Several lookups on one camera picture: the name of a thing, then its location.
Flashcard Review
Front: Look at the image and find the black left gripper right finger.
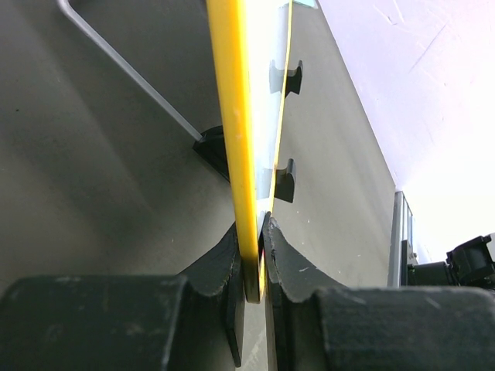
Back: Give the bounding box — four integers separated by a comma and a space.
261, 213, 344, 370

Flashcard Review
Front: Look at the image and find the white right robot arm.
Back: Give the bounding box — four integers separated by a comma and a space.
400, 233, 494, 293

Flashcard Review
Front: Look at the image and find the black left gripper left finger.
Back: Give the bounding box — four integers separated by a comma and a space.
176, 226, 245, 367

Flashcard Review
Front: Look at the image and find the metal whiteboard stand wire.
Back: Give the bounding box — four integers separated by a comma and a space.
56, 0, 204, 141

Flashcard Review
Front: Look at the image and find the yellow framed whiteboard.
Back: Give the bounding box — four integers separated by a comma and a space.
207, 1, 293, 303

